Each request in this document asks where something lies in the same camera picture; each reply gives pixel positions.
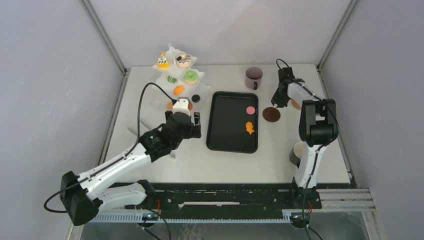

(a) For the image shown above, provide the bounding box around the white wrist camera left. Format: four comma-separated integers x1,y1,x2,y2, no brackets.
172,96,191,116

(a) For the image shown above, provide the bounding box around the white chocolate drizzle donut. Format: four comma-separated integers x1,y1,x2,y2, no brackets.
175,53,193,68

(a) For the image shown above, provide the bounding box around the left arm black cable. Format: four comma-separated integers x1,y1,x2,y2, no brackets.
43,82,178,214

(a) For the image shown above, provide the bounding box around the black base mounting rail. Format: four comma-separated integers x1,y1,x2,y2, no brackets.
125,183,322,221

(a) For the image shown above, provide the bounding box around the yellow cake slice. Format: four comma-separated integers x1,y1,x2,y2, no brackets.
156,51,171,69

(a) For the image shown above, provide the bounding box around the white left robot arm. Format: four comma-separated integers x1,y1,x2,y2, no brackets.
59,110,202,226

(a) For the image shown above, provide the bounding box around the brown round coaster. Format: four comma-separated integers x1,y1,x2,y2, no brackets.
262,107,281,123

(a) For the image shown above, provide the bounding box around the black serving tray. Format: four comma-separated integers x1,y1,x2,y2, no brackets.
206,91,259,154

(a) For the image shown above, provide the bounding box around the black sandwich cookie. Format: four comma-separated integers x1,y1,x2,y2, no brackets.
191,94,201,103

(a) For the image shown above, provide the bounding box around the white three-tier dessert stand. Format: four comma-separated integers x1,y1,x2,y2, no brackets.
152,44,212,110

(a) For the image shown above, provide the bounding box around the green layered cake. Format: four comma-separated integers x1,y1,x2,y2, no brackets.
167,75,178,84

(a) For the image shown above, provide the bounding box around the orange fish pastry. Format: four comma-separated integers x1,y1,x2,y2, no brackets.
173,85,185,96
245,121,255,135

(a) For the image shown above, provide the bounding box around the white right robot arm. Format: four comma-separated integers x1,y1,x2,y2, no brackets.
271,67,339,208

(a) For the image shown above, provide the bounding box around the grey mug white inside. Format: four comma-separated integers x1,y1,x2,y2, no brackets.
289,141,303,168

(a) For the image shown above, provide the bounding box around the pink macaron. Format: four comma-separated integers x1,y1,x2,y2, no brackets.
246,106,256,115

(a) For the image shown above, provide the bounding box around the dark purple mug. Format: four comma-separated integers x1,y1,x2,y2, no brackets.
244,67,263,90

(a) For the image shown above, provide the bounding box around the small orange cookie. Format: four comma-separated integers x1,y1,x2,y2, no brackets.
167,101,173,110

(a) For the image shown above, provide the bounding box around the green frosted donut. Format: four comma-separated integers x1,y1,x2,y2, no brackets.
183,70,199,84

